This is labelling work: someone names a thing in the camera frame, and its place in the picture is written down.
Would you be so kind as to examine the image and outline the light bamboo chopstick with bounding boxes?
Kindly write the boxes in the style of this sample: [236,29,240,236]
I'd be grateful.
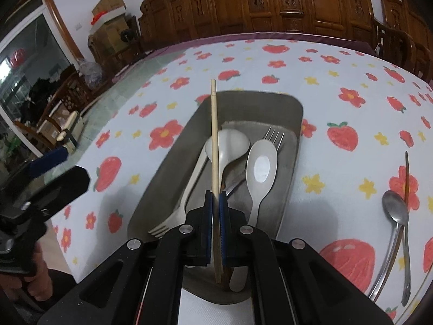
[211,79,223,284]

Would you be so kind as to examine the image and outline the metal spoon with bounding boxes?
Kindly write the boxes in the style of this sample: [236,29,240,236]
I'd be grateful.
[401,225,411,307]
[368,190,409,302]

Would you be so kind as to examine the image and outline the dark brown chopstick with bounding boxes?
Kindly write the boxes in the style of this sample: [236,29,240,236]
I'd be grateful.
[404,150,410,210]

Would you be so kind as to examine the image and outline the person left hand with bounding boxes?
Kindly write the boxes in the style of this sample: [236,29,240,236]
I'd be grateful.
[1,242,53,301]

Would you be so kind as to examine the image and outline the white plastic fork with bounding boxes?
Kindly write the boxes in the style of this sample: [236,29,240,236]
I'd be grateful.
[148,147,208,238]

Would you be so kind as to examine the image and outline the white plastic spoon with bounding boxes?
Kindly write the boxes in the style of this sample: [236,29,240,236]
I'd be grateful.
[229,139,279,292]

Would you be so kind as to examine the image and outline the white ladle spoon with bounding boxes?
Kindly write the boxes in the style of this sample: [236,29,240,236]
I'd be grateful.
[211,128,250,193]

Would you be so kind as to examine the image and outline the grey metal tray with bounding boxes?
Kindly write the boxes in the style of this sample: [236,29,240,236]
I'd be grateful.
[127,89,304,305]

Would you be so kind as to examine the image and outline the metal fork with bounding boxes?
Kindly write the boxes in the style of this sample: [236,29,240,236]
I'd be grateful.
[223,127,286,197]

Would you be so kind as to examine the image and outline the stacked cardboard boxes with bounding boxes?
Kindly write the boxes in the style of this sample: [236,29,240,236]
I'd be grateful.
[87,0,138,64]

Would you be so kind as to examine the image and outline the strawberry flower tablecloth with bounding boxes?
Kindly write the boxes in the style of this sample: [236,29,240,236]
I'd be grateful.
[53,40,432,324]

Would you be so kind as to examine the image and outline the carved wooden bench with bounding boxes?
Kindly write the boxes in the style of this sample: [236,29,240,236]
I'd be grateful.
[139,0,375,48]

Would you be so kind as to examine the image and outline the carved wooden armchair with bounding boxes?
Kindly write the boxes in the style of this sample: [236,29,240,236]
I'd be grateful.
[381,0,432,84]

